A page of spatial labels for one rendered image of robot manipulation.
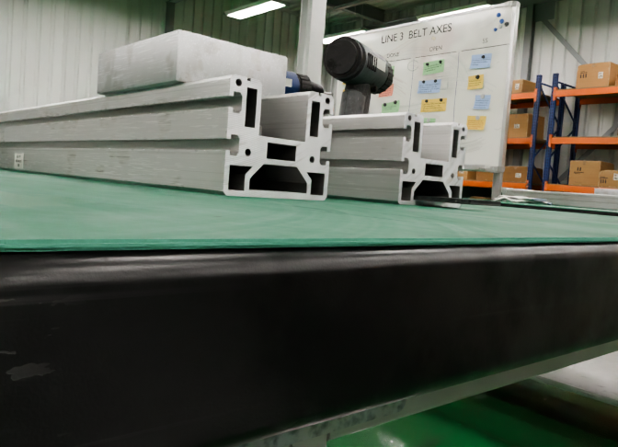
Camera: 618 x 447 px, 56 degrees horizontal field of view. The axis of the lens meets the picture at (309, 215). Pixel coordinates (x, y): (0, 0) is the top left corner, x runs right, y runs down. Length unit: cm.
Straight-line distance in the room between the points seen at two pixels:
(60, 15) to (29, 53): 100
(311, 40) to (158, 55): 894
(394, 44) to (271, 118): 383
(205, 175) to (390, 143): 19
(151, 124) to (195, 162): 8
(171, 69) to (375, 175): 21
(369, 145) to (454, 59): 339
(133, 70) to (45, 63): 1226
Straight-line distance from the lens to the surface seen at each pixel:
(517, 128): 1153
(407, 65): 419
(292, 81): 109
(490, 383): 38
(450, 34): 402
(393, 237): 15
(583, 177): 1085
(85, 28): 1318
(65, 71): 1292
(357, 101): 85
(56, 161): 74
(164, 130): 50
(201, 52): 49
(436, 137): 61
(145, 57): 53
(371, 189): 57
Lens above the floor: 79
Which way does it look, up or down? 3 degrees down
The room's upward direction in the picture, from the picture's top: 4 degrees clockwise
